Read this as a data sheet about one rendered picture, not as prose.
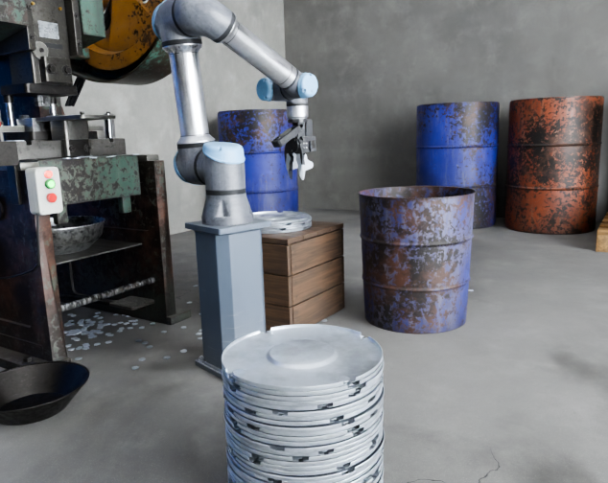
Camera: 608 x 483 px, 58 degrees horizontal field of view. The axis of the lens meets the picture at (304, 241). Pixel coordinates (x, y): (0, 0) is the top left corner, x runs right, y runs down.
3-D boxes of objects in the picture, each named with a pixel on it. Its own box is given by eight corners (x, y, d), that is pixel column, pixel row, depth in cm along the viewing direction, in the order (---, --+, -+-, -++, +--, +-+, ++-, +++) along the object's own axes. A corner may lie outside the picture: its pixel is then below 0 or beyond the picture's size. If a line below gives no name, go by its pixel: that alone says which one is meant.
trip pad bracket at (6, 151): (25, 204, 163) (16, 136, 159) (-8, 208, 155) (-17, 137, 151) (13, 203, 166) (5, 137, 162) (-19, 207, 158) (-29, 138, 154)
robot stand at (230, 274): (278, 363, 171) (271, 220, 163) (228, 382, 159) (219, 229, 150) (242, 348, 185) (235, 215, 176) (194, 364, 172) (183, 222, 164)
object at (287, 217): (245, 213, 229) (245, 211, 229) (315, 213, 224) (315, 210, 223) (223, 224, 201) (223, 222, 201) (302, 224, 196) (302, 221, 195)
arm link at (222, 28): (204, -27, 143) (325, 75, 176) (182, -17, 151) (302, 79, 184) (188, 12, 141) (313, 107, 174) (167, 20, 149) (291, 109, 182)
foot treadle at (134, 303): (156, 313, 188) (155, 299, 187) (133, 323, 180) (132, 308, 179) (51, 292, 219) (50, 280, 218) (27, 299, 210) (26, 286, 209)
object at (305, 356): (323, 318, 120) (323, 314, 119) (417, 362, 95) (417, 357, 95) (197, 348, 105) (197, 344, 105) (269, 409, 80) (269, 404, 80)
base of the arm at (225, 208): (263, 220, 163) (262, 187, 161) (221, 227, 153) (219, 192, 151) (233, 216, 174) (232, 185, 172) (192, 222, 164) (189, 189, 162)
